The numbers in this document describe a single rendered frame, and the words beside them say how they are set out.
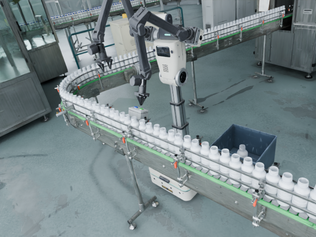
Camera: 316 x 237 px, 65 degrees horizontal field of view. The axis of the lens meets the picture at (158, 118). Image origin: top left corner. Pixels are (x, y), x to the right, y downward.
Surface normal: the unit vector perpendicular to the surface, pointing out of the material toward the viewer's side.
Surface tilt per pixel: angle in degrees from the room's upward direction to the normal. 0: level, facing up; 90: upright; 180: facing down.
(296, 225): 90
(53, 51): 90
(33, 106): 90
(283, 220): 90
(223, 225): 0
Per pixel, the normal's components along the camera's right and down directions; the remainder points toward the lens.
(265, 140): -0.67, 0.47
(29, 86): 0.73, 0.25
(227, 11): 0.48, 0.38
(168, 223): -0.15, -0.85
